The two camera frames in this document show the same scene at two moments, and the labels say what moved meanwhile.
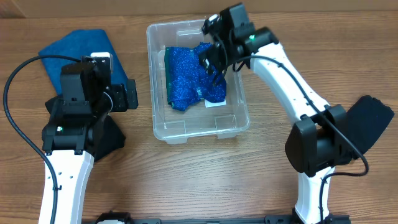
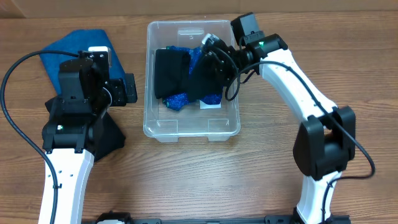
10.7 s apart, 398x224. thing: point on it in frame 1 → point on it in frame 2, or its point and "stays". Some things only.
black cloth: [105, 135] stays
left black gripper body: [111, 101] stays
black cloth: [366, 122] → [172, 72]
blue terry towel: [78, 43] stays
